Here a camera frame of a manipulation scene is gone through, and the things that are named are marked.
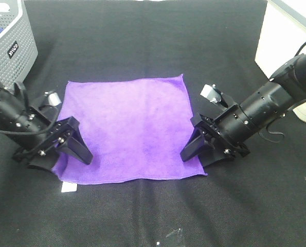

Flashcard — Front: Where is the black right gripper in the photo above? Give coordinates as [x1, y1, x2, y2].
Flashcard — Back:
[180, 94, 250, 167]

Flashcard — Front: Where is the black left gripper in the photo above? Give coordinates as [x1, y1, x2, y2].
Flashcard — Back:
[12, 104, 93, 170]

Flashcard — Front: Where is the purple microfiber towel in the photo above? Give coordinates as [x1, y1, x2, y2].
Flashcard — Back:
[52, 75, 205, 185]

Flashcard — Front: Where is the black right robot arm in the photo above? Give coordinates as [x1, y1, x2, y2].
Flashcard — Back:
[180, 54, 306, 164]

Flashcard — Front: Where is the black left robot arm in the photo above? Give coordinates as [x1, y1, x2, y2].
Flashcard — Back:
[0, 82, 93, 166]

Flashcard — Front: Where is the white towel label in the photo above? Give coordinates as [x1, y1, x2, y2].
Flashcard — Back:
[61, 182, 78, 193]

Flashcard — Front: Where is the black fabric table cover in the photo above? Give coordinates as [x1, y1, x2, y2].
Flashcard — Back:
[0, 1, 306, 246]

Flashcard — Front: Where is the clear tape strip bottom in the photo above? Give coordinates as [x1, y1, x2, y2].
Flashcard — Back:
[155, 228, 186, 247]

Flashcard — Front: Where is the grey perforated basket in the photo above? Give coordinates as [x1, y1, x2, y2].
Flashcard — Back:
[0, 1, 38, 92]

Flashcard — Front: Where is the white plastic bin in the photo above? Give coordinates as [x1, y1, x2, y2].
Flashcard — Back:
[255, 1, 306, 123]

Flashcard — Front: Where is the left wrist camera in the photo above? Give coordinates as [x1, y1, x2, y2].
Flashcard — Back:
[44, 91, 61, 107]

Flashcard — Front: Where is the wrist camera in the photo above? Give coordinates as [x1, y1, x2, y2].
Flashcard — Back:
[200, 84, 222, 103]
[44, 91, 61, 107]

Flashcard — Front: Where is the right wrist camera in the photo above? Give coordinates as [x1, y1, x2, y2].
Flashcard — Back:
[200, 84, 222, 103]

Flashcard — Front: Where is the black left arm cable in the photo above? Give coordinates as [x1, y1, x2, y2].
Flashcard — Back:
[0, 82, 60, 136]

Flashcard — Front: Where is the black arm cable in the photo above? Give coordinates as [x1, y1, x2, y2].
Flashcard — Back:
[258, 34, 306, 144]
[0, 82, 60, 136]

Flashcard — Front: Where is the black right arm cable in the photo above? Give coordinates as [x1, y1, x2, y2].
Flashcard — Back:
[258, 34, 306, 144]

